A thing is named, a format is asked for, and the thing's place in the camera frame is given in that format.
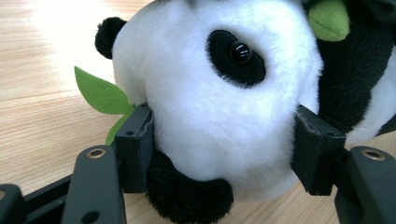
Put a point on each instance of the panda plush toy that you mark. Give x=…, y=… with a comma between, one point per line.
x=218, y=124

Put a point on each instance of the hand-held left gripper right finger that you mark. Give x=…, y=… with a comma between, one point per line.
x=317, y=155

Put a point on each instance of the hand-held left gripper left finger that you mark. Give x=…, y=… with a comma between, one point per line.
x=134, y=155

